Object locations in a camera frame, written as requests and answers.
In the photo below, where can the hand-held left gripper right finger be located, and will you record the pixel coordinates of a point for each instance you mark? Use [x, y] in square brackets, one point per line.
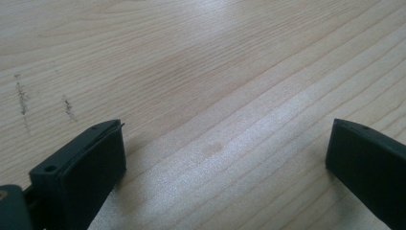
[367, 159]

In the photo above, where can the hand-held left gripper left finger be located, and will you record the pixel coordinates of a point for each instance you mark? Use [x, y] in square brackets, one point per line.
[86, 172]

